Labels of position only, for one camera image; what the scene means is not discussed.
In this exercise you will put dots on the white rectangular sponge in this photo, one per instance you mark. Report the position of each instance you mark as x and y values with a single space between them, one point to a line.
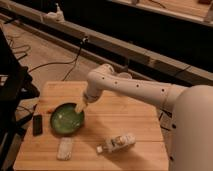
65 148

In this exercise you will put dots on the yellowish foam end effector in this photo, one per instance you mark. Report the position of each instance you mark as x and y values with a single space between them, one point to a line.
80 107

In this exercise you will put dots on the green ceramic bowl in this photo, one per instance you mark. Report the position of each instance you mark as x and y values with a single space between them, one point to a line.
64 120

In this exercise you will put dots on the clear plastic bottle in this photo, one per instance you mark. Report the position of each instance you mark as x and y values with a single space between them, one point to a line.
113 144

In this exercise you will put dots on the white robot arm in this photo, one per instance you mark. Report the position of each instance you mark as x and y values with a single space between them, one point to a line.
191 109

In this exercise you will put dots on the black rectangular remote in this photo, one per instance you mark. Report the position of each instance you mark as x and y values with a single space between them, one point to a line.
37 125

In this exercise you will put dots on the black chair frame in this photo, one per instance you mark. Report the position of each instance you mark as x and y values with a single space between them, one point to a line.
18 86

